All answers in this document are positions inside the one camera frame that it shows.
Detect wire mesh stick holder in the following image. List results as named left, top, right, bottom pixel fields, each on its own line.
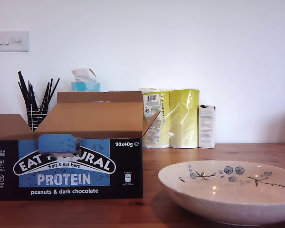
left=25, top=106, right=49, bottom=132

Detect black blue snackbar carton box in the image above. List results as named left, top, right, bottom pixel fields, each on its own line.
left=0, top=91, right=162, bottom=201

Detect white paper tissue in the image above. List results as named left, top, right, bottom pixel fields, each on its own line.
left=71, top=68, right=97, bottom=83

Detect teal tissue box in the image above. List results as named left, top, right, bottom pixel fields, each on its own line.
left=71, top=82, right=101, bottom=92

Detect white wall light switch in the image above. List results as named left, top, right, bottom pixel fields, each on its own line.
left=0, top=30, right=29, bottom=53

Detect small white printed carton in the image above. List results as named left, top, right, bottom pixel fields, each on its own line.
left=198, top=104, right=217, bottom=148

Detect white floral ceramic plate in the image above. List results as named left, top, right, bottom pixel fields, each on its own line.
left=157, top=160, right=285, bottom=226

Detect yellow paper towel pack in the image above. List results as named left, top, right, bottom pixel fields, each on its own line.
left=139, top=87, right=200, bottom=149

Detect black thin stick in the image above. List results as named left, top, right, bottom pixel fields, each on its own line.
left=41, top=78, right=54, bottom=109
left=27, top=80, right=34, bottom=107
left=18, top=82, right=30, bottom=109
left=17, top=71, right=35, bottom=109
left=39, top=82, right=50, bottom=109
left=44, top=77, right=61, bottom=109

